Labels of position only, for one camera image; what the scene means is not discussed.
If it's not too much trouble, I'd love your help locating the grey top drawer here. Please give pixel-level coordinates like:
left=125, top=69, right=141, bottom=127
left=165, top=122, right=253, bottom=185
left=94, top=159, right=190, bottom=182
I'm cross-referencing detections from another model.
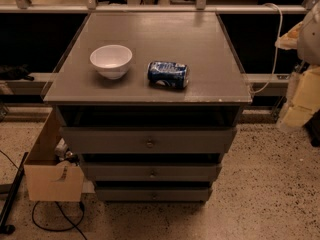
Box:
left=60, top=127, right=237, bottom=154

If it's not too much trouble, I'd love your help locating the grey drawer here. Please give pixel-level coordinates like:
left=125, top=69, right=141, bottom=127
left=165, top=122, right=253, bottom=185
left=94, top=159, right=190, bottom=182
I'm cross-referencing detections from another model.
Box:
left=80, top=162, right=222, bottom=183
left=95, top=187, right=212, bottom=202
left=60, top=127, right=237, bottom=154

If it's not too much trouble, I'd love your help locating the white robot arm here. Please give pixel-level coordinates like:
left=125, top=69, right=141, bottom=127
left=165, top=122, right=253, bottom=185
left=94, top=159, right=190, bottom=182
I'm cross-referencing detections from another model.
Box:
left=275, top=2, right=320, bottom=131

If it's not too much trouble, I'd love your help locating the grey drawer cabinet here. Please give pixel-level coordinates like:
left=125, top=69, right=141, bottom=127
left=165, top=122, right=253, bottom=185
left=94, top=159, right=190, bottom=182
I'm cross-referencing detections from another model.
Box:
left=44, top=12, right=252, bottom=189

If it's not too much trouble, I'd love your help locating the grey bottom drawer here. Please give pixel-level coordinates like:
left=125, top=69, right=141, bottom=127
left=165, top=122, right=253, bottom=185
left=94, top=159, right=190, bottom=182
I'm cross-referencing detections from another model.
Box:
left=95, top=187, right=212, bottom=202

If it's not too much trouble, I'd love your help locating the grey middle drawer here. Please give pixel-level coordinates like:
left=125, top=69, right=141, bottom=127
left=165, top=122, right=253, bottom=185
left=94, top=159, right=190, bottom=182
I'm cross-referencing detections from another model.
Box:
left=80, top=162, right=222, bottom=183

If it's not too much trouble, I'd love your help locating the blue soda can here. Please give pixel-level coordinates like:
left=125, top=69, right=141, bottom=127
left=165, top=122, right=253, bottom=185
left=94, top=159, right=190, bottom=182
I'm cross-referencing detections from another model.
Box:
left=147, top=61, right=189, bottom=89

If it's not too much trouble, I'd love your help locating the white bowl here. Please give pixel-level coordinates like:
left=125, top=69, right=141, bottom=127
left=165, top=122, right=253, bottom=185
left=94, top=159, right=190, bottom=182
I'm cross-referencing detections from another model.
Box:
left=89, top=45, right=133, bottom=80

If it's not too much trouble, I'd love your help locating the cardboard box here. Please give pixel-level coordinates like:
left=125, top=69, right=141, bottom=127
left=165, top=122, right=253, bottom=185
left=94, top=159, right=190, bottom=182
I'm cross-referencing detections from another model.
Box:
left=24, top=111, right=84, bottom=202

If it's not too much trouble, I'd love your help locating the black pole stand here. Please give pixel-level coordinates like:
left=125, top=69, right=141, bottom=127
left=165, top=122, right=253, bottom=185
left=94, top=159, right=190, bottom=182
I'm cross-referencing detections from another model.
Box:
left=0, top=152, right=28, bottom=235

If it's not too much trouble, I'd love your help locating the metal frame rail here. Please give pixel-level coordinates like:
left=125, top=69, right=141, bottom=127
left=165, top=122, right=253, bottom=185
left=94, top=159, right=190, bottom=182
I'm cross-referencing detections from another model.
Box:
left=0, top=73, right=290, bottom=96

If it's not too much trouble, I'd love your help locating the black floor cable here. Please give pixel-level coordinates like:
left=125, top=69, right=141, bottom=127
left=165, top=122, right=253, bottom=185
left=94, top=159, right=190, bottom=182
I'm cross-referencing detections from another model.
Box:
left=31, top=200, right=88, bottom=240

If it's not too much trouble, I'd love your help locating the white cable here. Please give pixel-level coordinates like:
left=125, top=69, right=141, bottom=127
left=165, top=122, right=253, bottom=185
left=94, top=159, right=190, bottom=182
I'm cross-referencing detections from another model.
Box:
left=249, top=2, right=284, bottom=96

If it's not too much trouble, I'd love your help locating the black object on rail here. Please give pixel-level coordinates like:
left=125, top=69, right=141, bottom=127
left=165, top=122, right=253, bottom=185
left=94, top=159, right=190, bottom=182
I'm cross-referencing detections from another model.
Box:
left=0, top=64, right=34, bottom=81

